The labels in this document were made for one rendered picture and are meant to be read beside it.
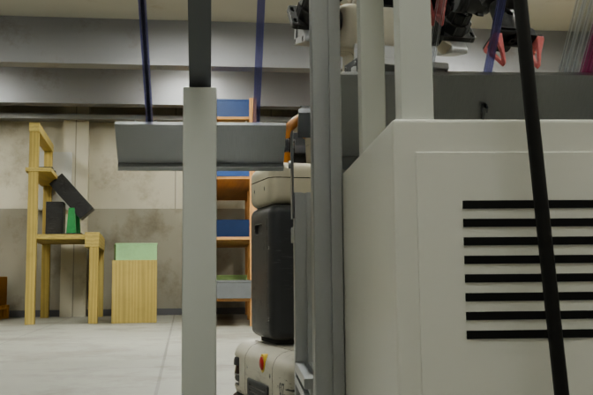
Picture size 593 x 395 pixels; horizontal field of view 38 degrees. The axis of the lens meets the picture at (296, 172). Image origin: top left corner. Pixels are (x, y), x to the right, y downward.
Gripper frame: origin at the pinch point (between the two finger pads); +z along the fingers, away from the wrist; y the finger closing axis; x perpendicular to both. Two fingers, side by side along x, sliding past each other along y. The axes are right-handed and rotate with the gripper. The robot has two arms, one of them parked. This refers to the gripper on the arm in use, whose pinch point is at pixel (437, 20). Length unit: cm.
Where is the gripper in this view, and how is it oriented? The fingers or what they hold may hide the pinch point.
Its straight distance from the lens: 161.5
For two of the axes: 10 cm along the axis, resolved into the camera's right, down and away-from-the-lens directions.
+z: 0.8, 6.8, -7.3
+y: 10.0, -0.2, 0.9
